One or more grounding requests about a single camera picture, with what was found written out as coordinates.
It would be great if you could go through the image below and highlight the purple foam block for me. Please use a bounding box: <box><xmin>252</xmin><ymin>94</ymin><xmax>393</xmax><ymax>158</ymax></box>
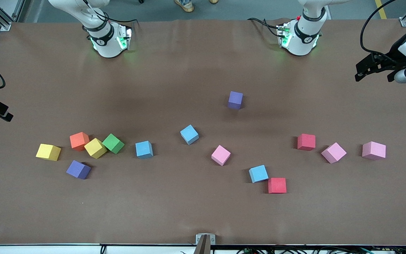
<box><xmin>66</xmin><ymin>160</ymin><xmax>91</xmax><ymax>180</ymax></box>
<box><xmin>228</xmin><ymin>91</ymin><xmax>244</xmax><ymax>110</ymax></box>

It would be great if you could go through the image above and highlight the yellow foam block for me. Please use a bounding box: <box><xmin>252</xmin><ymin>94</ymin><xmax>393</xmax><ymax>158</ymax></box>
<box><xmin>36</xmin><ymin>144</ymin><xmax>62</xmax><ymax>162</ymax></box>
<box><xmin>84</xmin><ymin>138</ymin><xmax>107</xmax><ymax>159</ymax></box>

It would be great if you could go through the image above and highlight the green foam block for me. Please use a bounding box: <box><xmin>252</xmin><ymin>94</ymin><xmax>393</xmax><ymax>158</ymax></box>
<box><xmin>102</xmin><ymin>133</ymin><xmax>125</xmax><ymax>155</ymax></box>

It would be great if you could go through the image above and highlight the blue foam block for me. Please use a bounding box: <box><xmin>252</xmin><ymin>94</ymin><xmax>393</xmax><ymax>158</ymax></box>
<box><xmin>180</xmin><ymin>125</ymin><xmax>199</xmax><ymax>145</ymax></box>
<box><xmin>249</xmin><ymin>165</ymin><xmax>269</xmax><ymax>183</ymax></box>
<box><xmin>135</xmin><ymin>141</ymin><xmax>153</xmax><ymax>159</ymax></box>

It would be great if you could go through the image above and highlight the pink foam block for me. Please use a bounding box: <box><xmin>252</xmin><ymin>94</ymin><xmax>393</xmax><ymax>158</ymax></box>
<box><xmin>321</xmin><ymin>142</ymin><xmax>347</xmax><ymax>164</ymax></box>
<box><xmin>211</xmin><ymin>145</ymin><xmax>231</xmax><ymax>166</ymax></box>
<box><xmin>362</xmin><ymin>141</ymin><xmax>387</xmax><ymax>161</ymax></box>

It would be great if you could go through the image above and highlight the red foam block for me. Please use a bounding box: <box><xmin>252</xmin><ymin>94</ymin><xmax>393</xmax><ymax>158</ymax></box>
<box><xmin>268</xmin><ymin>177</ymin><xmax>287</xmax><ymax>194</ymax></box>
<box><xmin>297</xmin><ymin>134</ymin><xmax>316</xmax><ymax>151</ymax></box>

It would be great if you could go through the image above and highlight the orange foam block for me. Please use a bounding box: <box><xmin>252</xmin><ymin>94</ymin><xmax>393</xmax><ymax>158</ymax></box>
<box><xmin>70</xmin><ymin>132</ymin><xmax>90</xmax><ymax>151</ymax></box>

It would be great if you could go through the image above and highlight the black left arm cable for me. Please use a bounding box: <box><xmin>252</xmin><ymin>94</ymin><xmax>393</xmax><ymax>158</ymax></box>
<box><xmin>360</xmin><ymin>0</ymin><xmax>406</xmax><ymax>59</ymax></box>

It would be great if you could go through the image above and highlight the black base cable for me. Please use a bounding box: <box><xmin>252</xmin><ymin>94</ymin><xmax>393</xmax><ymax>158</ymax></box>
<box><xmin>247</xmin><ymin>17</ymin><xmax>282</xmax><ymax>37</ymax></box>

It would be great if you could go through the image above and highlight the metal table edge bracket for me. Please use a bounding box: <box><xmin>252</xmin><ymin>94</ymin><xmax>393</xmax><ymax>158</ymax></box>
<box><xmin>193</xmin><ymin>234</ymin><xmax>216</xmax><ymax>254</ymax></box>

